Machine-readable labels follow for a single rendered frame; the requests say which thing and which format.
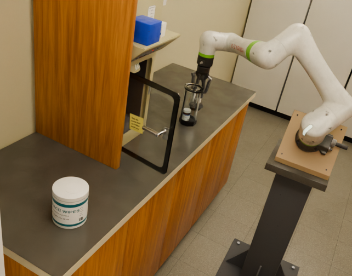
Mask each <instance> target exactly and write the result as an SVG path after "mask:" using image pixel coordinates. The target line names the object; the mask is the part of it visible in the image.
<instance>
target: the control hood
mask: <svg viewBox="0 0 352 276"><path fill-rule="evenodd" d="M180 36H181V35H180V34H179V33H175V32H172V31H169V30H166V31H165V36H163V37H162V38H160V40H159V42H156V43H154V44H151V45H148V46H145V45H142V44H139V43H136V42H133V50H132V59H131V61H133V60H134V59H135V58H137V57H138V56H140V55H141V54H143V53H145V52H147V51H149V50H152V49H155V48H157V47H159V46H162V45H164V44H165V45H164V46H162V47H160V48H159V49H157V50H156V51H158V50H160V49H162V48H164V47H165V46H167V45H168V44H170V43H172V42H173V41H174V40H176V39H177V38H179V37H180Z"/></svg>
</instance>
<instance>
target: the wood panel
mask: <svg viewBox="0 0 352 276"><path fill-rule="evenodd" d="M137 4H138V0H33V26H34V55H35V111H36V132H38V133H40V134H42V135H44V136H46V137H48V138H50V139H52V140H54V141H57V142H59V143H61V144H63V145H65V146H67V147H69V148H71V149H73V150H75V151H78V152H80V153H82V154H84V155H86V156H88V157H91V158H93V159H95V160H97V161H99V162H101V163H103V164H105V165H107V166H109V167H112V168H114V169H118V168H119V167H120V160H121V150H122V141H123V131H124V121H125V115H126V105H127V95H128V85H129V75H130V65H131V59H132V50H133V39H134V30H135V20H136V14H137Z"/></svg>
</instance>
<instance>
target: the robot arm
mask: <svg viewBox="0 0 352 276"><path fill-rule="evenodd" d="M216 51H227V52H231V53H236V54H239V55H241V56H243V57H244V58H245V59H247V60H248V61H250V62H251V63H253V64H255V65H256V66H258V67H260V68H263V69H265V70H270V69H273V68H275V67H276V66H277V65H278V64H280V63H281V62H282V61H283V60H284V59H285V58H287V57H288V56H290V55H293V56H295V57H296V59H297V60H298V61H299V63H300V64H301V65H302V67H303V68H304V69H305V71H306V73H307V74H308V76H309V77H310V79H311V80H312V82H313V84H314V85H315V87H316V89H317V90H318V92H319V94H320V96H321V98H322V100H323V104H322V105H321V106H320V107H318V108H317V109H315V110H313V111H311V112H309V113H308V114H306V115H305V116H304V117H303V119H302V121H301V124H300V127H299V130H298V131H297V133H296V137H295V140H296V144H297V146H298V147H299V148H300V149H301V150H303V151H305V152H316V151H318V150H319V151H320V153H321V154H323V155H325V154H326V153H327V151H329V150H331V151H332V150H333V149H331V148H330V147H335V146H337V147H339V148H342V149H344V150H347V149H348V146H346V145H344V144H341V143H338V142H337V140H336V139H334V138H333V135H331V134H329V133H330V132H331V131H333V130H334V129H335V128H337V127H338V126H340V125H341V124H343V123H344V122H345V121H347V120H348V119H349V118H351V117H352V97H351V96H350V95H349V93H348V92H347V91H346V90H345V89H344V87H343V86H342V85H341V84H340V82H339V81H338V79H337V78H336V77H335V75H334V74H333V73H332V71H331V70H330V68H329V66H328V65H327V64H326V62H325V60H324V58H323V57H322V55H321V53H320V51H319V49H318V47H317V46H316V44H315V41H314V39H313V37H312V35H311V33H310V30H309V29H308V27H307V26H305V25H304V24H300V23H296V24H292V25H290V26H288V27H287V28H286V29H285V30H284V31H283V32H281V33H280V34H279V35H277V36H276V37H275V38H273V39H271V40H270V41H268V42H263V41H256V40H250V39H245V38H242V37H240V36H238V35H237V34H235V33H224V32H216V31H210V30H209V31H205V32H204V33H203V34H201V37H200V48H199V52H198V57H197V64H198V65H197V71H196V72H192V73H191V76H192V79H191V83H195V75H196V76H197V79H196V83H195V84H199V82H200V80H201V82H202V85H201V86H203V88H204V91H203V92H202V94H201V99H202V98H203V95H204V94H205V93H207V92H208V88H209V85H210V83H211V81H212V80H213V78H211V77H210V76H209V71H210V68H211V66H212V65H213V60H214V56H215V52H216ZM206 79H208V82H207V85H206V88H205V82H206ZM201 99H200V102H201Z"/></svg>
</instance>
